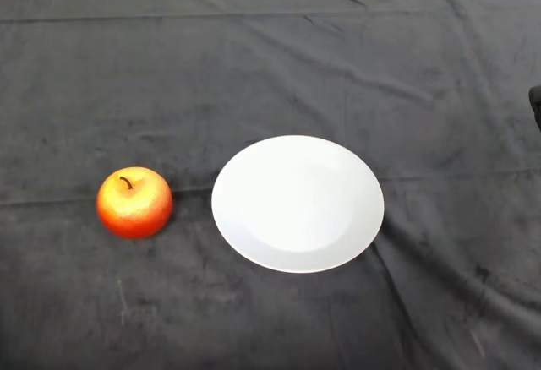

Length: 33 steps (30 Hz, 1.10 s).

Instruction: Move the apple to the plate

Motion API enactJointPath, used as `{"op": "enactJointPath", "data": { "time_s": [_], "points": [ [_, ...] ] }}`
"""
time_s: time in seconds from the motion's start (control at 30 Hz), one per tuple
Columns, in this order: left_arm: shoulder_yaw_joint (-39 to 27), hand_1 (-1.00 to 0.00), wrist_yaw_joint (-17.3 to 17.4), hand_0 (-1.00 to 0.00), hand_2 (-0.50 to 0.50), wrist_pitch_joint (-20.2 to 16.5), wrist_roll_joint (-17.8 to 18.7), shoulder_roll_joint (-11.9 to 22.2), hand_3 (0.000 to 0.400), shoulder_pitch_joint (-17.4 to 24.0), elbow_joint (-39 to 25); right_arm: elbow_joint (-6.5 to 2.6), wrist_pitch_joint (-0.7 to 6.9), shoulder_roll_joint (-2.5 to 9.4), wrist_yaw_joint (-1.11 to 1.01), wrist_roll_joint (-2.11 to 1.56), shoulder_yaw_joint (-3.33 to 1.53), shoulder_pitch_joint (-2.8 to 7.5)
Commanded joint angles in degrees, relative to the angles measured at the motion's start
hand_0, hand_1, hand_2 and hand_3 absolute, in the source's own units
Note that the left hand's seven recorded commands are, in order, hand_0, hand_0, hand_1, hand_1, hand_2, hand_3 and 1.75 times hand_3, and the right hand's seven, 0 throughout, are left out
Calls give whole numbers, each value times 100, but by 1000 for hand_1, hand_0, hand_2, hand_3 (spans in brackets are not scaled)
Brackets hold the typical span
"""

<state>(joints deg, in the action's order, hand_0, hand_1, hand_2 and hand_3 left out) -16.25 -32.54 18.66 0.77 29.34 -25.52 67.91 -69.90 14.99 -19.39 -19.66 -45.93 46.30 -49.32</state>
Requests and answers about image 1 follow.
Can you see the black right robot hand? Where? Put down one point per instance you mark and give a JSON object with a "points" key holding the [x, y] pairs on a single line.
{"points": [[536, 104]]}

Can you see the red yellow apple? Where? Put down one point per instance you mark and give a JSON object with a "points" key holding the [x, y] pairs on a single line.
{"points": [[135, 209]]}

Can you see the white round plate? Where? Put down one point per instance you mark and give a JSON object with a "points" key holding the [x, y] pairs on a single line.
{"points": [[304, 209]]}

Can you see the black velvet table cloth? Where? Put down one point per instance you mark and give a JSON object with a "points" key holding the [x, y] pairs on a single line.
{"points": [[270, 70]]}

